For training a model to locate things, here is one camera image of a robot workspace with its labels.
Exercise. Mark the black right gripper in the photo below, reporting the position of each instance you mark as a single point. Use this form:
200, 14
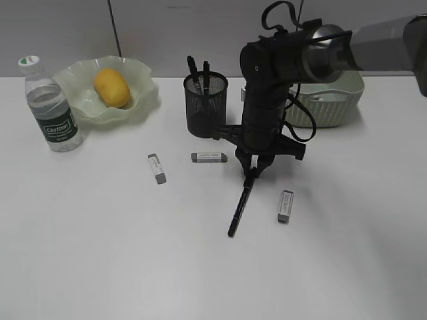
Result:
244, 154

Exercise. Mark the yellow mango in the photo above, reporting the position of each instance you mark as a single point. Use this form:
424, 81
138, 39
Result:
112, 88

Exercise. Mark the black marker pen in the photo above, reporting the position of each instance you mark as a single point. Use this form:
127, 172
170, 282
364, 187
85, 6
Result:
206, 78
194, 74
248, 184

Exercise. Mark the pale green wavy plate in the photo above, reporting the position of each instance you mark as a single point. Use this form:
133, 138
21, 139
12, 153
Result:
76, 82

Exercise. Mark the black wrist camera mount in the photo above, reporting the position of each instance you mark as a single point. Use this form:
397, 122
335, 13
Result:
230, 131

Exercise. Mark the pale green woven basket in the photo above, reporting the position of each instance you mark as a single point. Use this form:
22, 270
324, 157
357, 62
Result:
333, 114

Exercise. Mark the grey white eraser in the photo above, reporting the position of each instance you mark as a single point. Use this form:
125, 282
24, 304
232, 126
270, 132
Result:
285, 206
157, 168
209, 158

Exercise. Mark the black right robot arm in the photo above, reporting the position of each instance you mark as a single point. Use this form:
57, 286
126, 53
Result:
319, 54

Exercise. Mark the clear water bottle green label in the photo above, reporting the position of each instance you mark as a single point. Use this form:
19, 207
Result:
49, 106

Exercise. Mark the black mesh pen holder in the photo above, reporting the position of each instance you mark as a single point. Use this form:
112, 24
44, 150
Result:
205, 112

